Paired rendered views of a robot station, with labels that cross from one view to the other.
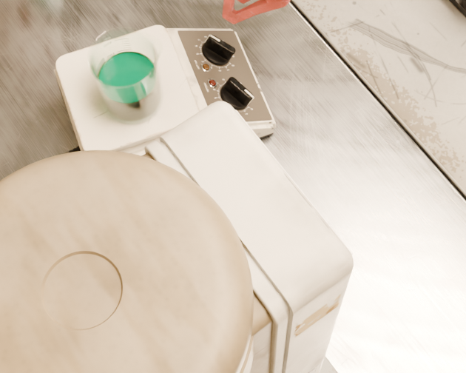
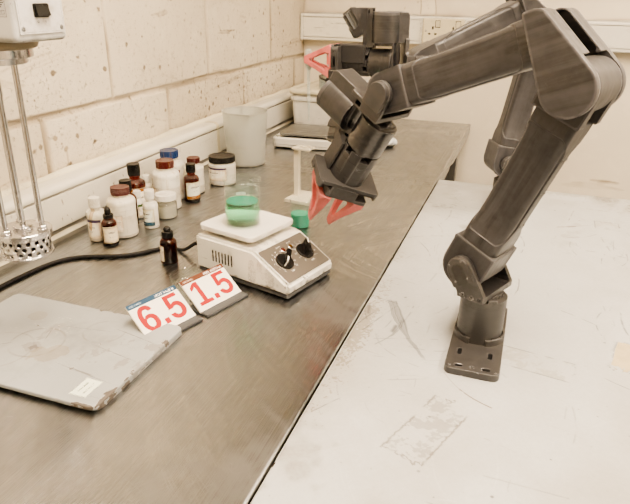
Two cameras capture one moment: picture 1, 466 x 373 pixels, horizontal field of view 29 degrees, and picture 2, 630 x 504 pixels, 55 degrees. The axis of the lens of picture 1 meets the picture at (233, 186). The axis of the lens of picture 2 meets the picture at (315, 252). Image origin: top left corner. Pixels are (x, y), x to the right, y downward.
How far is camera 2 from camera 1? 86 cm
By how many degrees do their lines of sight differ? 54
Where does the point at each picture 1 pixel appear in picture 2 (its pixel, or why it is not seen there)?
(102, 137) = (213, 223)
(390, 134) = (334, 334)
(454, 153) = (349, 361)
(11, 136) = not seen: hidden behind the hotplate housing
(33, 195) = not seen: outside the picture
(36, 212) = not seen: outside the picture
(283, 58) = (339, 289)
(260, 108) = (290, 276)
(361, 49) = (378, 308)
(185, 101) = (255, 233)
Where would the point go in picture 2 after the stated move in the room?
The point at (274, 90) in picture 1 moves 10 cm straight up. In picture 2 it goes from (315, 292) to (316, 236)
